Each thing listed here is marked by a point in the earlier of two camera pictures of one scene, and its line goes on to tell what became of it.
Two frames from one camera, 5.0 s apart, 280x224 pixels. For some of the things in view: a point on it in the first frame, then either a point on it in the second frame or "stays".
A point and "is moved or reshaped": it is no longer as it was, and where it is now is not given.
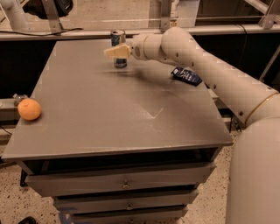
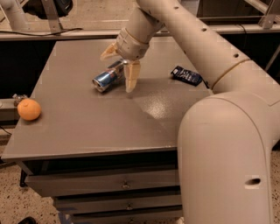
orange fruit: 29,108 stays
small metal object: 17,98 stays
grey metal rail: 11,35 stays
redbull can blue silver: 118,38 is moved or reshaped
